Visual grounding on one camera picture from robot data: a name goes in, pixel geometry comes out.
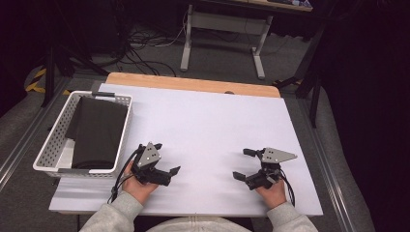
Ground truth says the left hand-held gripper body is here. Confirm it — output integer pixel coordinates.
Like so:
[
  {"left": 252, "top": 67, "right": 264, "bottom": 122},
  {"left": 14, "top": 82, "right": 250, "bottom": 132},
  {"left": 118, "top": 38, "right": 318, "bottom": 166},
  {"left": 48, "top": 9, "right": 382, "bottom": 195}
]
[{"left": 131, "top": 141, "right": 173, "bottom": 188}]

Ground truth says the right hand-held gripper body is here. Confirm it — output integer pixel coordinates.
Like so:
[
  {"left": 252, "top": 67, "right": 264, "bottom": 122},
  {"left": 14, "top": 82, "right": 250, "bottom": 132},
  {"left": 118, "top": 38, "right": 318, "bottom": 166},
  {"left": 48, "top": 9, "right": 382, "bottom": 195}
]
[{"left": 244, "top": 147, "right": 299, "bottom": 191}]

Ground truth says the person's left hand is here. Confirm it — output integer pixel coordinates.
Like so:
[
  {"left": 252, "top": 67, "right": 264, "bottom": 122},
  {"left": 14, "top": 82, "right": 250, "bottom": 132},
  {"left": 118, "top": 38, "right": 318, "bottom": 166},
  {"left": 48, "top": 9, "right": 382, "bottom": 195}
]
[{"left": 122, "top": 159, "right": 160, "bottom": 206}]

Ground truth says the person's right hand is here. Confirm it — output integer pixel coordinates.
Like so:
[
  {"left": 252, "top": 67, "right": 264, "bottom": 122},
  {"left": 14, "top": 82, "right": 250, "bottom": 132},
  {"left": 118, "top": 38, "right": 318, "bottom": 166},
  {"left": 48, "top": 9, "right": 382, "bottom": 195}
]
[{"left": 254, "top": 179, "right": 288, "bottom": 211}]

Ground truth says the white board table cover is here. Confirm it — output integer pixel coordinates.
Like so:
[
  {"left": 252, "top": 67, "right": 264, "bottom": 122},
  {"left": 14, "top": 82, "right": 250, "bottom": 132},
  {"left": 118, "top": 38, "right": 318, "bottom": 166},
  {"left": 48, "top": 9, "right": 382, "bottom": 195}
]
[{"left": 48, "top": 82, "right": 324, "bottom": 218}]

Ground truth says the dark cloth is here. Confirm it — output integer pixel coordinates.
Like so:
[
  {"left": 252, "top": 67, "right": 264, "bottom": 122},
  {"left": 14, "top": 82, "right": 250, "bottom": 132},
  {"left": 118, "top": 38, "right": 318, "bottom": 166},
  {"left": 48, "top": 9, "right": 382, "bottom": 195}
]
[{"left": 65, "top": 96, "right": 130, "bottom": 170}]

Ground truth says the person's grey hoodie torso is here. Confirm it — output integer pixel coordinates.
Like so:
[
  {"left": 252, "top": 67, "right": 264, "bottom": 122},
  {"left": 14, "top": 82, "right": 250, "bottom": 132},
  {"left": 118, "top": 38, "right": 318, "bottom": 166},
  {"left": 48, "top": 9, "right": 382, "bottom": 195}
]
[{"left": 144, "top": 216, "right": 253, "bottom": 232}]

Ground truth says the wooden table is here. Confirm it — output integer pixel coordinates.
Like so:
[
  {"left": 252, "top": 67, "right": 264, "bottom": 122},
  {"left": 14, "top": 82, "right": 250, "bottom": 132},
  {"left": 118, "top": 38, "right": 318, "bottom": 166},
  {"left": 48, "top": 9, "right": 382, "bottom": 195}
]
[{"left": 104, "top": 72, "right": 281, "bottom": 100}]

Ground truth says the black metal stand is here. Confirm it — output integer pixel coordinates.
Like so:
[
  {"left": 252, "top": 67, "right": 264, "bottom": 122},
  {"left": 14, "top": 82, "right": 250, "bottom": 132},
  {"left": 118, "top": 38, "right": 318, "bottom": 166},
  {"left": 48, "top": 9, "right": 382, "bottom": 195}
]
[{"left": 273, "top": 28, "right": 324, "bottom": 129}]

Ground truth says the white perforated basket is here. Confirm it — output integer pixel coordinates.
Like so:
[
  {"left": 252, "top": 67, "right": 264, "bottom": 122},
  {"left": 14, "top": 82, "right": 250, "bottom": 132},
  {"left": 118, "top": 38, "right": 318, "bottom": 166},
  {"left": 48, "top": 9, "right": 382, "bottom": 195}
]
[{"left": 32, "top": 90, "right": 134, "bottom": 179}]

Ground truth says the black tripod stand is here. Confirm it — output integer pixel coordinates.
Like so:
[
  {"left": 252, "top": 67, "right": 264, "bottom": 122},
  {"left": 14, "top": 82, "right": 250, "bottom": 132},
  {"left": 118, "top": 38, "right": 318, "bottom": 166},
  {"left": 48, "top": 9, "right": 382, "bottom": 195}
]
[{"left": 40, "top": 0, "right": 111, "bottom": 109}]

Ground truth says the white-legged wooden desk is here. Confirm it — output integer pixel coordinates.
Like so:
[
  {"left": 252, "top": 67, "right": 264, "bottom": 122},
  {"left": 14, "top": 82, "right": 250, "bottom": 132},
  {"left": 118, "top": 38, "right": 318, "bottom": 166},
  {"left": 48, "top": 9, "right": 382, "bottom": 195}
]
[{"left": 179, "top": 0, "right": 314, "bottom": 81}]

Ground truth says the yellow black hazard tape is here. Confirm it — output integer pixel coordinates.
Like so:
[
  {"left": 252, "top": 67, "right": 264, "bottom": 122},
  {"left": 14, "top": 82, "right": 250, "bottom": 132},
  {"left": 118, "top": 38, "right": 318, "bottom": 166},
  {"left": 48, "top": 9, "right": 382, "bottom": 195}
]
[{"left": 24, "top": 66, "right": 73, "bottom": 97}]

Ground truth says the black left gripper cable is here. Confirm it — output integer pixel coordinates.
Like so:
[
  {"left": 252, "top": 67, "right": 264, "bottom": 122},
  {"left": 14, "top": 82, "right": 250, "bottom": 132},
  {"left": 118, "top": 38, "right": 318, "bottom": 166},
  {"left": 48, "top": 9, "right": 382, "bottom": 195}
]
[{"left": 107, "top": 148, "right": 143, "bottom": 205}]

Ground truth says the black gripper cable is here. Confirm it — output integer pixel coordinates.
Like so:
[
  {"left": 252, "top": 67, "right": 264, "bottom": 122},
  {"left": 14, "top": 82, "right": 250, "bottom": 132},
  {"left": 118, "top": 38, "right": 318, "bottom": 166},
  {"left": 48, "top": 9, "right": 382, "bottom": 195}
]
[
  {"left": 107, "top": 148, "right": 143, "bottom": 205},
  {"left": 278, "top": 167, "right": 297, "bottom": 208}
]

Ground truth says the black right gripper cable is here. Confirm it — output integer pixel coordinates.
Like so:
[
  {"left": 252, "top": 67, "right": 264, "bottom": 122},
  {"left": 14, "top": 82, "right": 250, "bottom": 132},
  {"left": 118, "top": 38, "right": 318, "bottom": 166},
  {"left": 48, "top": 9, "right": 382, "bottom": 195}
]
[{"left": 278, "top": 167, "right": 297, "bottom": 208}]

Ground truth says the metal floor rail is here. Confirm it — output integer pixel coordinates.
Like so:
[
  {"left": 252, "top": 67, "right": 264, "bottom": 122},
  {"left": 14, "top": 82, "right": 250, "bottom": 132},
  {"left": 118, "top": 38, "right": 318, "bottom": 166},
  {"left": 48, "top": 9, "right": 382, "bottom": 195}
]
[
  {"left": 297, "top": 97, "right": 356, "bottom": 232},
  {"left": 0, "top": 76, "right": 73, "bottom": 191}
]

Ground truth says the tangle of floor cables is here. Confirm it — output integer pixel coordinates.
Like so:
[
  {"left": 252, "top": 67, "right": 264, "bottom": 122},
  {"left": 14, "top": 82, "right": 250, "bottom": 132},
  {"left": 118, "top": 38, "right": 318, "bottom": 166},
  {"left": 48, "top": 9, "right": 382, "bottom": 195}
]
[{"left": 111, "top": 9, "right": 195, "bottom": 79}]

